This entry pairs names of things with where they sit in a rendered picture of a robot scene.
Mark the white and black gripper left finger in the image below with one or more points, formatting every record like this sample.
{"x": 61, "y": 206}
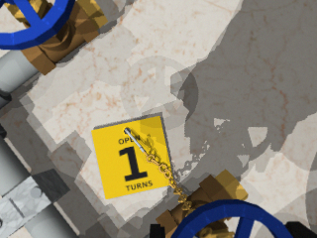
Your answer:
{"x": 156, "y": 231}

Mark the yellow tag with chain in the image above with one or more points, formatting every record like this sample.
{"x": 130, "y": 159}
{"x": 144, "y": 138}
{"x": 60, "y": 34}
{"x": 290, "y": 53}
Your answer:
{"x": 134, "y": 162}

